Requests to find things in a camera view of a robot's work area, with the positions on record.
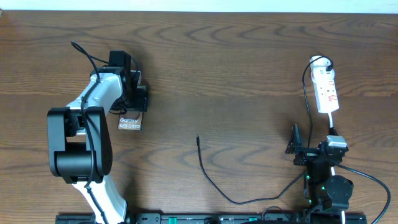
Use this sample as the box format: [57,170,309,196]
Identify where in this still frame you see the black charger cable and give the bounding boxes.
[196,55,335,205]

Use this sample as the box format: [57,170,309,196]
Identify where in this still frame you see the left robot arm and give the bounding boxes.
[47,50,148,223]

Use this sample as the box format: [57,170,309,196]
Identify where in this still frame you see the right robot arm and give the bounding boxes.
[285,124,354,223]

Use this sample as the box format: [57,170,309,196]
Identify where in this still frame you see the white power strip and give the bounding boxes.
[310,55,339,114]

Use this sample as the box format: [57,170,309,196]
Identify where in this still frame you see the white power strip cord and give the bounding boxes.
[328,112,346,224]

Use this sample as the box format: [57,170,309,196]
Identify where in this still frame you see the black right camera cable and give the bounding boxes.
[334,162,392,224]

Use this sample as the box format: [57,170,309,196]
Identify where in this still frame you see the black camera cable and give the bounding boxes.
[334,162,392,224]
[70,40,109,224]

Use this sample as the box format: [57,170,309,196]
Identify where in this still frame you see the black left camera cable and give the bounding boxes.
[70,40,109,224]

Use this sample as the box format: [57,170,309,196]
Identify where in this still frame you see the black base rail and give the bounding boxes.
[55,211,368,224]

